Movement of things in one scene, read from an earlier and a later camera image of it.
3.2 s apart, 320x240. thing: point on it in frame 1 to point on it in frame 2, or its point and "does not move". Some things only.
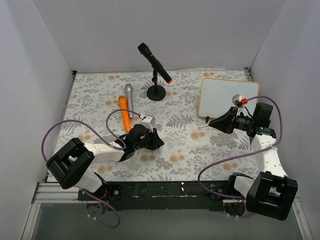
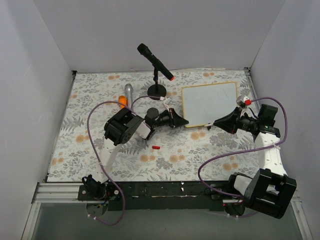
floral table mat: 104,107 does not move
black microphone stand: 156,92 does not move
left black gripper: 150,139 to 171,118
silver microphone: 128,91 does not move
